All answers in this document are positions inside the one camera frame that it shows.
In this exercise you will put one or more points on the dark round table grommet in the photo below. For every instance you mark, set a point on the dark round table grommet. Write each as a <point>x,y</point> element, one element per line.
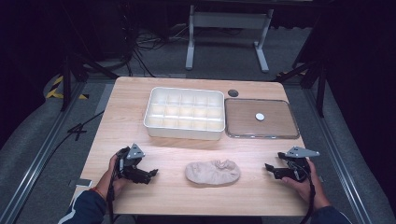
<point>233,93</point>

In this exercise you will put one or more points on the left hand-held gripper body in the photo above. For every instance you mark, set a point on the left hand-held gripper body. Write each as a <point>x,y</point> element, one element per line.
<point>134,153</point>

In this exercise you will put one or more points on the white metal desk frame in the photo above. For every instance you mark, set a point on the white metal desk frame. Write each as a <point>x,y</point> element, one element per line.
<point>229,21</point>

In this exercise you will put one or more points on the person's left hand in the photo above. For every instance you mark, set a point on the person's left hand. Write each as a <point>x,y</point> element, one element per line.
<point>116,183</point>

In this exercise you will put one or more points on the grey tape piece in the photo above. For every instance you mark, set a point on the grey tape piece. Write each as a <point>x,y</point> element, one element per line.
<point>80,183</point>

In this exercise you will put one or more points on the beige sock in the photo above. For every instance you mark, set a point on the beige sock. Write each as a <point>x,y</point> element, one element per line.
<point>212,172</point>

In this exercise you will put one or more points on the white compartment storage box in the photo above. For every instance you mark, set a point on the white compartment storage box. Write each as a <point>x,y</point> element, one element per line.
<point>185,112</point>

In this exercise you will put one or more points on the yellow and black floor tape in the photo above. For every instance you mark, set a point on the yellow and black floor tape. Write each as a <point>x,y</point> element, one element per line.
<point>54,91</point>

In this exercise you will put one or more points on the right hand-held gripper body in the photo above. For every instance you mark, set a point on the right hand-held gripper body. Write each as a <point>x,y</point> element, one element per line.
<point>298,161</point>

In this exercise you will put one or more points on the clear lid with white knob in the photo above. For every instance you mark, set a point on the clear lid with white knob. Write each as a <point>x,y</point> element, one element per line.
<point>261,119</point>

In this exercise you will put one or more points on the person's right hand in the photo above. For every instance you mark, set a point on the person's right hand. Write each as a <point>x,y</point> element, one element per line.
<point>306,189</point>

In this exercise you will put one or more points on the metal floor rail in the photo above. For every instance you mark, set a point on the metal floor rail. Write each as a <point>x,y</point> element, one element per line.
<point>339,149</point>
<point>34,161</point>

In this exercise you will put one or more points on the black cross tape mark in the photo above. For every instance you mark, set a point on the black cross tape mark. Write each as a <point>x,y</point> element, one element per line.
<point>77,130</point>

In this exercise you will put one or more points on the black tripod stand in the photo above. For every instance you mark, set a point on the black tripod stand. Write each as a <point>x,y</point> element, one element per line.
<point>311,73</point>
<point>76,70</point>

